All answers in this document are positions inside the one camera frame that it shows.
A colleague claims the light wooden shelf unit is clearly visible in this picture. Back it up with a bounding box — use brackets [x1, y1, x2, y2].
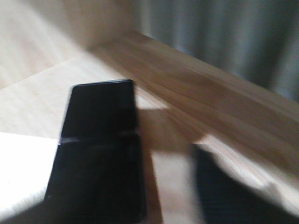
[0, 0, 299, 224]

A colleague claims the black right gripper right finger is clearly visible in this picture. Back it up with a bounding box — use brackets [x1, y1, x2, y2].
[192, 144, 299, 224]

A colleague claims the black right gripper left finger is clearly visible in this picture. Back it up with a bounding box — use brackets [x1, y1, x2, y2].
[3, 196, 147, 224]

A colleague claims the black smartphone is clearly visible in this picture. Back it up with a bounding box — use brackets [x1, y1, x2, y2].
[45, 79, 147, 224]

